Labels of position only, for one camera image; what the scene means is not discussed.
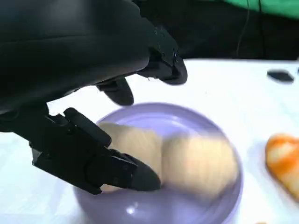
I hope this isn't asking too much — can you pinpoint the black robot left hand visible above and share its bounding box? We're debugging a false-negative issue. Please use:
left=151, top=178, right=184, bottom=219
left=0, top=0, right=188, bottom=196

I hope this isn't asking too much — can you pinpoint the white toy bread roll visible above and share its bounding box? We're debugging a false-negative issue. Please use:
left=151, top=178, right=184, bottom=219
left=98, top=122, right=240, bottom=196

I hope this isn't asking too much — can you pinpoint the black cloth backdrop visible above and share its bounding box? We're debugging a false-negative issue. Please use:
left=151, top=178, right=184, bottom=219
left=136, top=0, right=299, bottom=62

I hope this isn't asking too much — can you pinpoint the lilac plate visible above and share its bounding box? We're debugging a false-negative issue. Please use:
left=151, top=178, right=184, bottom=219
left=72, top=102, right=244, bottom=224

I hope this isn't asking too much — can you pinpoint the green cloth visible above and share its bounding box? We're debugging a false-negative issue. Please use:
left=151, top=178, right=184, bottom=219
left=223, top=0, right=299, bottom=24

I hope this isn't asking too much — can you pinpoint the orange toy bread roll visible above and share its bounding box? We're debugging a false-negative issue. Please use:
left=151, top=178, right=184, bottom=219
left=265, top=133, right=299, bottom=203

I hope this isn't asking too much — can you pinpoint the thin black cable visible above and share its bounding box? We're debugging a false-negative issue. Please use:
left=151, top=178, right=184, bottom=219
left=235, top=0, right=251, bottom=55

